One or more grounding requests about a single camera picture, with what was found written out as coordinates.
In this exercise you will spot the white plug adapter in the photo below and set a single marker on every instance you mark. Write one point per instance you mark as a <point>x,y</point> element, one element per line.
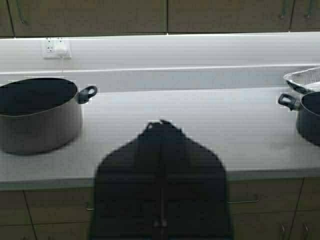
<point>60,48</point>

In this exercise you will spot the dark pot at right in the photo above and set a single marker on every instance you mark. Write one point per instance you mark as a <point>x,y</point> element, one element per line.
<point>308,118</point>

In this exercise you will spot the cabinet door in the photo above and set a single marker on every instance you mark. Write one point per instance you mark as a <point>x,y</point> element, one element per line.
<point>229,16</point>
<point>87,18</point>

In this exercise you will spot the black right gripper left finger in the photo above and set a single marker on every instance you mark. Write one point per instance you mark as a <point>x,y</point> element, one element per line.
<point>125,190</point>

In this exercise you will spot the left drawer front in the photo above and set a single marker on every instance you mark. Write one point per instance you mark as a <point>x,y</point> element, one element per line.
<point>64,205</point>

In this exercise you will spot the right drawer metal handle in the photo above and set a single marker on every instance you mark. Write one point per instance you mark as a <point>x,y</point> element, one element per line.
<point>256,199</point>

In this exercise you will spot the aluminium foil tray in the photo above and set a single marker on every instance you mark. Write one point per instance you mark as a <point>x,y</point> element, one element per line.
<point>304,81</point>

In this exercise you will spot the grey pot with black handles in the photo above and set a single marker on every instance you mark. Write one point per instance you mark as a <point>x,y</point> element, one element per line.
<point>41,114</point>

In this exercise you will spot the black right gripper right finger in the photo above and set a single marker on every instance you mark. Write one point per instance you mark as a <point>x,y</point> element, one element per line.
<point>196,191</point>

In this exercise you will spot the right drawer front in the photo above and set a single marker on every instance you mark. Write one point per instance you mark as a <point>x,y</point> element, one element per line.
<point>276,195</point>

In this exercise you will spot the white wall outlet plate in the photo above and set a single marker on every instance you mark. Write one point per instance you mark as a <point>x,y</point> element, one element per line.
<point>48,48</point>

